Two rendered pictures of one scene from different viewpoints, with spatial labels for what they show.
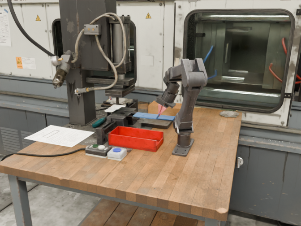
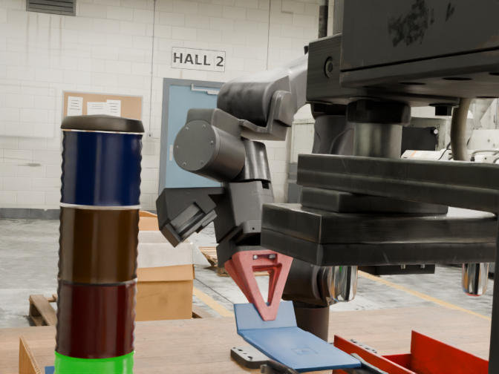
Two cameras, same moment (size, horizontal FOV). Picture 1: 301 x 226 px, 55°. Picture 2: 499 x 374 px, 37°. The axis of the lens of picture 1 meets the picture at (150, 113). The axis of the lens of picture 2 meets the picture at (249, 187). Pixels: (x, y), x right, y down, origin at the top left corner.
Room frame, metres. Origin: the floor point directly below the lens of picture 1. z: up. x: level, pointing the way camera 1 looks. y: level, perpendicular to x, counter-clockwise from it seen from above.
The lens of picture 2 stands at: (2.05, 0.53, 1.19)
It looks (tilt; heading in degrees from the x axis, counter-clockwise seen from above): 3 degrees down; 228
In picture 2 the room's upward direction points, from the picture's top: 3 degrees clockwise
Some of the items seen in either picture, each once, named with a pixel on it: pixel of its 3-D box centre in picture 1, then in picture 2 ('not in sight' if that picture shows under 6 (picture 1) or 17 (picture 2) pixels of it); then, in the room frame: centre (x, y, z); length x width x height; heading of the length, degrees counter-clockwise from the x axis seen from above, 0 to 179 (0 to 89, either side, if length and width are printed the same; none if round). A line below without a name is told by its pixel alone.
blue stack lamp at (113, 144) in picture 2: not in sight; (101, 168); (1.87, 0.22, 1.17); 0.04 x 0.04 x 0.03
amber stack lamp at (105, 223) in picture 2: not in sight; (99, 240); (1.87, 0.22, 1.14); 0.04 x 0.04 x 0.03
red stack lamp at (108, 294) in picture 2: not in sight; (96, 313); (1.87, 0.22, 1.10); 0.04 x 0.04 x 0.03
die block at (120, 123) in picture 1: (122, 120); not in sight; (1.58, 0.16, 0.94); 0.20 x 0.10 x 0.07; 161
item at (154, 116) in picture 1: (147, 113); (292, 332); (1.51, 0.02, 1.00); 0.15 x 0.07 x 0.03; 70
